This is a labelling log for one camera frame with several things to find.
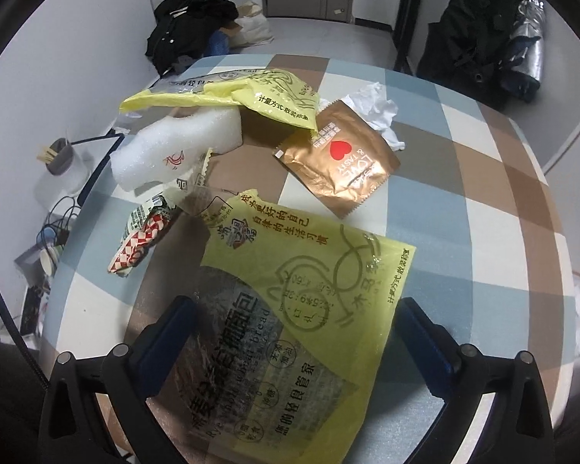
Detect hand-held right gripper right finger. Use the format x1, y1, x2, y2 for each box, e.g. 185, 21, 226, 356
396, 298, 559, 464

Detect black clothes pile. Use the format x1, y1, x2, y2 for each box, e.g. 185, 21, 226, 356
145, 0, 240, 78

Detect gold snack wrapper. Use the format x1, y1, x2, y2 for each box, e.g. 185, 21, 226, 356
272, 99, 401, 218

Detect paper cup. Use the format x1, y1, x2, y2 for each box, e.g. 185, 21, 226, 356
39, 246, 66, 276

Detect white bedside table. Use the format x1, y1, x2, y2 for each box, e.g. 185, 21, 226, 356
14, 130, 124, 339

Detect black hanging coat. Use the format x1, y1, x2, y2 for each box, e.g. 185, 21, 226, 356
418, 0, 530, 112

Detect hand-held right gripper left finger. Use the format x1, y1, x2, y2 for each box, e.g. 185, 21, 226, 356
41, 295, 199, 464

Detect silver folded umbrella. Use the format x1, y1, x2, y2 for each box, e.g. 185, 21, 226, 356
500, 0, 547, 102

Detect beige tote bag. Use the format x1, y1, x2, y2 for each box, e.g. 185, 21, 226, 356
232, 2, 275, 46

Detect yellow bread wrapper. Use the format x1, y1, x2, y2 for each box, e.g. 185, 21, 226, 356
119, 68, 320, 138
176, 188, 416, 464

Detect white tissue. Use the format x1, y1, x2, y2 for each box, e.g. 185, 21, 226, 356
343, 82, 407, 150

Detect tangled cables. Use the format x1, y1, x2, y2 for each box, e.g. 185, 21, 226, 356
36, 196, 85, 252

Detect white foam piece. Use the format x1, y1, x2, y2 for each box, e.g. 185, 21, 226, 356
109, 109, 242, 191

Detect red white checked wrapper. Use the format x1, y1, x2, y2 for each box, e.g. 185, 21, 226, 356
107, 193, 182, 278

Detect white reed diffuser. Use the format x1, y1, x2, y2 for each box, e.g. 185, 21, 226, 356
34, 138, 90, 208

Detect black cable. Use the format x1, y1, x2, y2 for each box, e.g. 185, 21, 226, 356
0, 255, 49, 390

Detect clear plastic wrapper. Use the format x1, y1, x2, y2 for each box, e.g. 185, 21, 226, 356
164, 150, 259, 223

